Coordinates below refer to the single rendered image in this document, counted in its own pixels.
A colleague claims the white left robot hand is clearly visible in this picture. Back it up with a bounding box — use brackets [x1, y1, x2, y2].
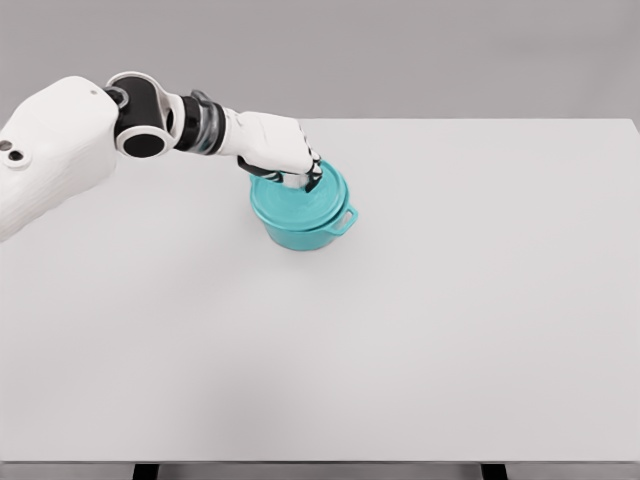
[234, 111, 325, 195]

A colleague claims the teal pot lid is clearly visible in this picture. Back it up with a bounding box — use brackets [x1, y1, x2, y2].
[249, 158, 351, 233]

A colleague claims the teal pot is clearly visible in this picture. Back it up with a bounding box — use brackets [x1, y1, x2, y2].
[251, 199, 360, 252]

